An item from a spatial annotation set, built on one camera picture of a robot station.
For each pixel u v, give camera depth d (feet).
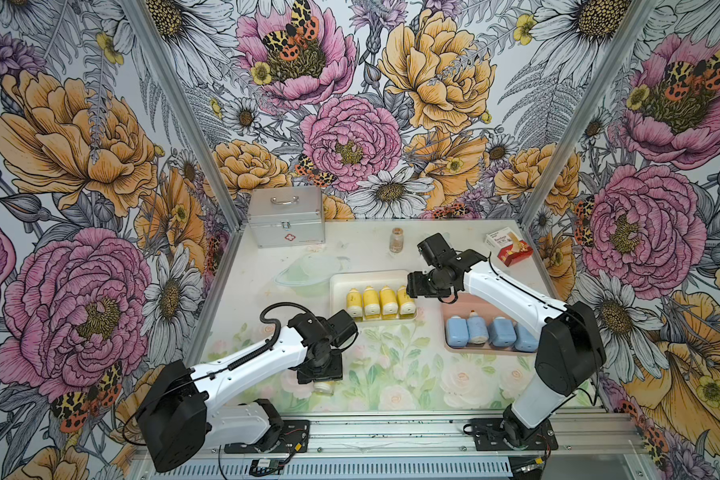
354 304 2.93
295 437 2.41
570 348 1.47
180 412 1.30
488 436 2.42
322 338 1.87
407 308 2.95
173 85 2.74
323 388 2.46
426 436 2.49
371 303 2.93
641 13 2.35
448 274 2.06
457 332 2.82
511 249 3.56
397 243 3.62
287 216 3.56
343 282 3.35
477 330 2.74
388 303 2.93
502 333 2.74
